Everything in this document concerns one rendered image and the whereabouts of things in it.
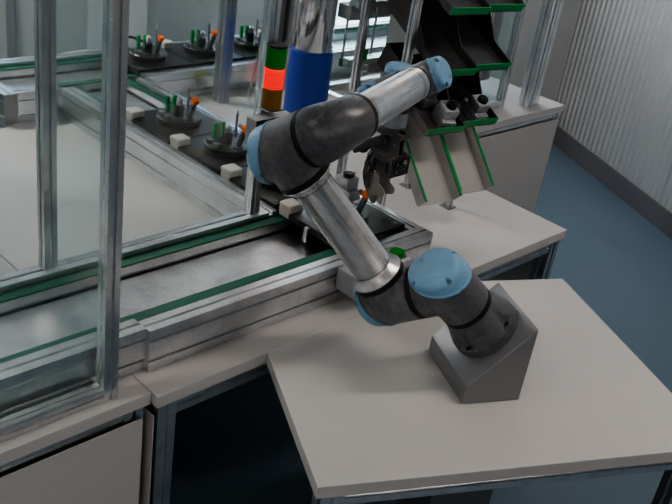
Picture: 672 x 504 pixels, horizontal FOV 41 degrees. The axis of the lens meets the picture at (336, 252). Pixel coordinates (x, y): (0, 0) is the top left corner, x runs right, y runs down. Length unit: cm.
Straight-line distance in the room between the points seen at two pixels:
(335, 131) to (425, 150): 92
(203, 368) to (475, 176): 110
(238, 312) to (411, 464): 52
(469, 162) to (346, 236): 92
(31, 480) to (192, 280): 60
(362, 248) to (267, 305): 32
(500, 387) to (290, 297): 52
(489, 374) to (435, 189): 75
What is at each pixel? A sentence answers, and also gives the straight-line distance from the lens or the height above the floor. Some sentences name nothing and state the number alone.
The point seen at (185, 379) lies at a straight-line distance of 190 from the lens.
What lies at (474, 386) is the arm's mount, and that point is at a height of 91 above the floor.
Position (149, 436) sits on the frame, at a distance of 194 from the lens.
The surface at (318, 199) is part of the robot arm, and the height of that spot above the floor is 126.
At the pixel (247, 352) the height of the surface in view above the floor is 86.
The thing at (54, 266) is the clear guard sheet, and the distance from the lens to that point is 162.
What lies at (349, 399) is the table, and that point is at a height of 86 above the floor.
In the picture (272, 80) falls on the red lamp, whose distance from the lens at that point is 218.
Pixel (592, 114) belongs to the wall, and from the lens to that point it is 597.
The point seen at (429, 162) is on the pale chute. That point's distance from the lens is 255.
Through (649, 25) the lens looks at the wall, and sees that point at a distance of 560.
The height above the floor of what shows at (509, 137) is 77.
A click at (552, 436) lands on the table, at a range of 195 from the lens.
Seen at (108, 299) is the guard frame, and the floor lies 109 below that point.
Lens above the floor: 200
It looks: 28 degrees down
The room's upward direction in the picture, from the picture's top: 9 degrees clockwise
